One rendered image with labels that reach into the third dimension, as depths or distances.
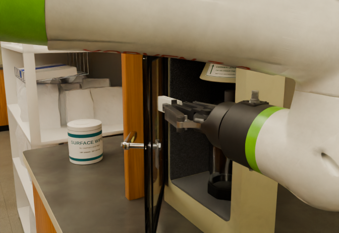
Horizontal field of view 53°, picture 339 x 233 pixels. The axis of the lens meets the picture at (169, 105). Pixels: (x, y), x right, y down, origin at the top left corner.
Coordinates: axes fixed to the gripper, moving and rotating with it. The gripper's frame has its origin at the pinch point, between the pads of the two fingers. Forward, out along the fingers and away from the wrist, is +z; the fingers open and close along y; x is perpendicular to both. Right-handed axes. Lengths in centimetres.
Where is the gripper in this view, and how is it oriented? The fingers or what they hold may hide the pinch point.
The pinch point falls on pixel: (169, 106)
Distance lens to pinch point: 66.7
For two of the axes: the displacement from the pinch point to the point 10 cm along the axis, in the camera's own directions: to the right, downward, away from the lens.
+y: -8.6, 1.1, -5.1
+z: -5.2, -1.8, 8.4
